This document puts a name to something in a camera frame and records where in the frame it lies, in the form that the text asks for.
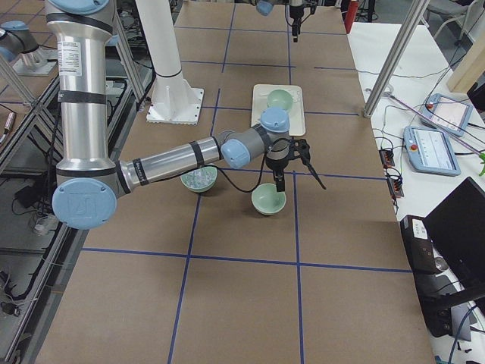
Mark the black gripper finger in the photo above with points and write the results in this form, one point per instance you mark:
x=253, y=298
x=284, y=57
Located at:
x=296, y=30
x=279, y=181

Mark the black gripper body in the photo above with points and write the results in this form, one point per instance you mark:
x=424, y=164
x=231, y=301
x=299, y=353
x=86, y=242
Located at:
x=295, y=15
x=276, y=165

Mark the green bowl carried to tray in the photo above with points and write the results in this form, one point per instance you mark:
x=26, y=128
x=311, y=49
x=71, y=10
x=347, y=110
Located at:
x=280, y=98

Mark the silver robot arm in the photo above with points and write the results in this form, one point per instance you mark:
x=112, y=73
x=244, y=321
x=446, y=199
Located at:
x=89, y=182
x=265, y=7

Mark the cream bear tray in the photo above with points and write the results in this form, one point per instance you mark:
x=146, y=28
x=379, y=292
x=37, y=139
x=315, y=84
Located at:
x=296, y=114

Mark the red cylinder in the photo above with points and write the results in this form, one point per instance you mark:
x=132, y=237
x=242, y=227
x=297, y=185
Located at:
x=350, y=15

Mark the green bowl with ice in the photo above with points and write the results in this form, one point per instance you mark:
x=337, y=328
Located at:
x=200, y=180

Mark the orange connector block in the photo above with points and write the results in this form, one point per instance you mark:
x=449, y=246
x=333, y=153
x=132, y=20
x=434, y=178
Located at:
x=387, y=158
x=395, y=187

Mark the near teach pendant tablet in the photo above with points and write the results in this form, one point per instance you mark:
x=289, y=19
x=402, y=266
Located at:
x=430, y=151

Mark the teach pendant tablet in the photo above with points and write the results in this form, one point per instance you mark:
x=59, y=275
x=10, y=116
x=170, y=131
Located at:
x=449, y=113
x=430, y=151

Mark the reacher grabber stick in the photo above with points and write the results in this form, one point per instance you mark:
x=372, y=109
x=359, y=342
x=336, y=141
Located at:
x=429, y=124

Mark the far teach pendant tablet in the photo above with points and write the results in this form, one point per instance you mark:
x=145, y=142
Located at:
x=449, y=113

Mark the black laptop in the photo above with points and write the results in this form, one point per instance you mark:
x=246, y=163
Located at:
x=456, y=227

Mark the black box device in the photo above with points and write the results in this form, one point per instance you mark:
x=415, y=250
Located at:
x=431, y=284

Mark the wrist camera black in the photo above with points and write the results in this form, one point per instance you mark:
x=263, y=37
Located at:
x=312, y=5
x=300, y=149

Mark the white pedestal column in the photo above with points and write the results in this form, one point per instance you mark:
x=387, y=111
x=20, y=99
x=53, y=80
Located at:
x=173, y=100

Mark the aluminium frame post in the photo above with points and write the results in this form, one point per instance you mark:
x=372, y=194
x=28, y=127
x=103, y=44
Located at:
x=399, y=45

